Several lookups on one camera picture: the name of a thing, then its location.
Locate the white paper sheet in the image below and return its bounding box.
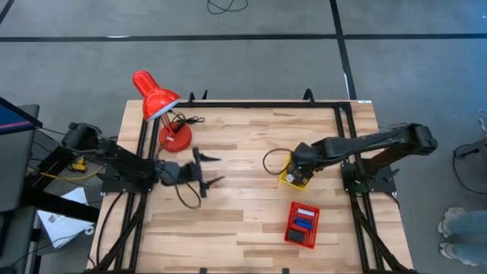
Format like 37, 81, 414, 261
37, 186, 96, 249

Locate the black digital clock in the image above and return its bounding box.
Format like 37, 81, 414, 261
287, 229, 305, 244

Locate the blue computer screen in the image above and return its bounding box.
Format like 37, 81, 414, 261
0, 97, 43, 136

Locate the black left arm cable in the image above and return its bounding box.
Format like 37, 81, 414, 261
173, 181, 202, 210

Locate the yellow cable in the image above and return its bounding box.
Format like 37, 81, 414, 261
40, 156, 106, 182

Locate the red desk lamp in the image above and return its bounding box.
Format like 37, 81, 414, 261
132, 70, 193, 154

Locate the person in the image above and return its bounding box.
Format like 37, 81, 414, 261
436, 206, 487, 267

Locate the black lamp cable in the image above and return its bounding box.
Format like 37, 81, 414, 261
167, 110, 205, 134

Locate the black metal table frame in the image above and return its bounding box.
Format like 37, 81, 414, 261
85, 89, 419, 274

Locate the yellow plastic basket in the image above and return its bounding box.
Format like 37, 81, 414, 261
279, 151, 310, 191

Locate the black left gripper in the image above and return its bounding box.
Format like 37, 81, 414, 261
163, 147, 225, 199

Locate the black floor cable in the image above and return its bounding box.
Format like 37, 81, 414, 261
207, 0, 249, 15

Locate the black metal stand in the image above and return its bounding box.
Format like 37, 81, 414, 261
22, 146, 100, 224

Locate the red plastic basket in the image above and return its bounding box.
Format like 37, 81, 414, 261
284, 201, 321, 250

